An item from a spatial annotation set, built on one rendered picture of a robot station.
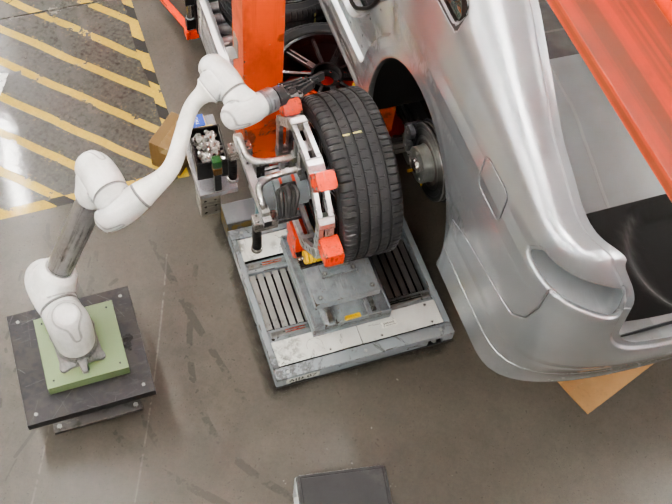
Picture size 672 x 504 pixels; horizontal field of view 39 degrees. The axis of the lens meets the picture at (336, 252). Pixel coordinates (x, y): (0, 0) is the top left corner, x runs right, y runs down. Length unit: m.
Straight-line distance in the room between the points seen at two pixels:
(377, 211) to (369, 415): 1.07
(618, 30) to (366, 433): 3.07
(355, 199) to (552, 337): 0.87
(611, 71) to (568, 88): 2.73
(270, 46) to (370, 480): 1.67
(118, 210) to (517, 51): 1.42
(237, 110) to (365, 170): 0.51
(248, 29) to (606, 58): 2.46
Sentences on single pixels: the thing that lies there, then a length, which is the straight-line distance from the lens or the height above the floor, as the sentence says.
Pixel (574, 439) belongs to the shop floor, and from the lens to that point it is 4.30.
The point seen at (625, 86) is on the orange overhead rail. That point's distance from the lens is 1.18.
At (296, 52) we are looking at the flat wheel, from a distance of 4.70.
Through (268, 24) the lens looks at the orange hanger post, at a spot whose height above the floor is 1.32.
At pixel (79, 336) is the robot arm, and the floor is 0.56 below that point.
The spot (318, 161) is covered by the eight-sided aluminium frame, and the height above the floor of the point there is 1.12.
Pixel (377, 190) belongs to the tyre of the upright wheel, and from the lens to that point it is 3.41.
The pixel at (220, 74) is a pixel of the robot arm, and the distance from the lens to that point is 3.31.
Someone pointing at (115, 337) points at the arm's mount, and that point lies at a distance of 3.92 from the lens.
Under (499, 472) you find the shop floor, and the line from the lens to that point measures 4.15.
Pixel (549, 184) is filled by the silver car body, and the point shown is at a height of 1.67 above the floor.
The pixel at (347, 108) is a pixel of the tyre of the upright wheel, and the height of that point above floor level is 1.17.
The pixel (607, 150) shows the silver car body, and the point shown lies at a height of 0.97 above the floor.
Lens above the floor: 3.81
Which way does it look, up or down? 58 degrees down
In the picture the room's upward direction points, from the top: 8 degrees clockwise
